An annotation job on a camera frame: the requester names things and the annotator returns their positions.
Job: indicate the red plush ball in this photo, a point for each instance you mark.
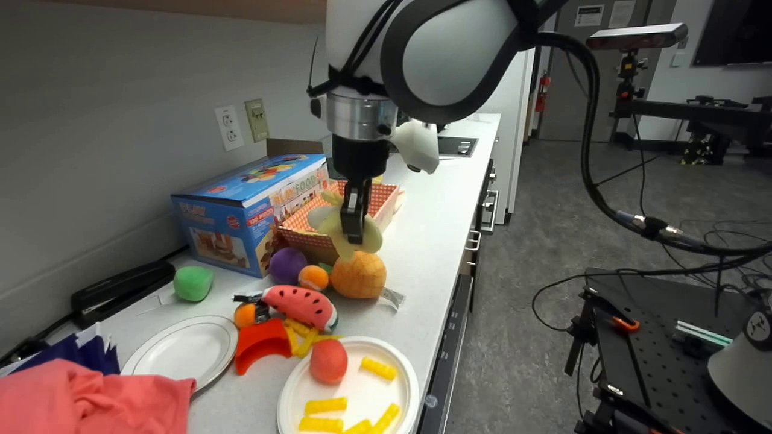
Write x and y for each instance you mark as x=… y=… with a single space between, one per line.
x=329 y=363

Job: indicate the blue toy food box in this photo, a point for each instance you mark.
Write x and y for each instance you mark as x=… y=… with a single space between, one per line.
x=233 y=220

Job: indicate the black perforated cart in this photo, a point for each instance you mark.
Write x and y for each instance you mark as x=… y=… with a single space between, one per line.
x=673 y=357

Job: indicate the checkered orange basket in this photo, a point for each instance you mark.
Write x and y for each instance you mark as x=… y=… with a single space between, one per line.
x=317 y=228

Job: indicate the white wall outlet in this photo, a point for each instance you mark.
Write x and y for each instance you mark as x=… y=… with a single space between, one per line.
x=229 y=128

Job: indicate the orange toy with black clip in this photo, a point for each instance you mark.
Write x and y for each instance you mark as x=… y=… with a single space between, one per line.
x=250 y=312

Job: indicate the orange pineapple plush toy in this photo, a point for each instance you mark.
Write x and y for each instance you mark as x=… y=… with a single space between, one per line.
x=363 y=276

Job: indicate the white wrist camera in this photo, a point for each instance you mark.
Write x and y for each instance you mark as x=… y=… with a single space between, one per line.
x=417 y=146

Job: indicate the green plush ball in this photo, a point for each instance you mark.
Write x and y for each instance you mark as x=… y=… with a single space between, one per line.
x=194 y=283

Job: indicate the purple plush ball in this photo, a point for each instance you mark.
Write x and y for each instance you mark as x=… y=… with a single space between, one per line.
x=286 y=265

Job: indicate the small orange plush ball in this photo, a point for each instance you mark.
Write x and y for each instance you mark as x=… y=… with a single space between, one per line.
x=313 y=278

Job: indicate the white plate with yellow blocks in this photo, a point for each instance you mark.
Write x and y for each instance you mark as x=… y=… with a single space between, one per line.
x=377 y=394

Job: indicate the black stapler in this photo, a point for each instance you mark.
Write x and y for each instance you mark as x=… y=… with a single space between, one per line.
x=117 y=293

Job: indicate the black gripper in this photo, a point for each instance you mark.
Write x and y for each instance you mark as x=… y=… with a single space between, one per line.
x=357 y=163

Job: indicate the beige wall switch plate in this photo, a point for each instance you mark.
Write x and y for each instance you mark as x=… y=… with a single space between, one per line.
x=257 y=119

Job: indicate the pink red cloth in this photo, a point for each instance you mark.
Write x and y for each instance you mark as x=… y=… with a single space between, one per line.
x=69 y=399

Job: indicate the blue purple cloth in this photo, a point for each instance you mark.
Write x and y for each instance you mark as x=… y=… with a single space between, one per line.
x=95 y=355

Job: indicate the watermelon slice plush toy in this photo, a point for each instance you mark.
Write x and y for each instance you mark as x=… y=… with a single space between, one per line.
x=301 y=304

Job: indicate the red fries holder toy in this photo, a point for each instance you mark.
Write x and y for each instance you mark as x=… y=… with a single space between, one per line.
x=262 y=340

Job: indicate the empty white plate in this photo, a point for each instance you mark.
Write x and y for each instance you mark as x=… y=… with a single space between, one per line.
x=195 y=347

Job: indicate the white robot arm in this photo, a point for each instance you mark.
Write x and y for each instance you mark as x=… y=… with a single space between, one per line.
x=399 y=67

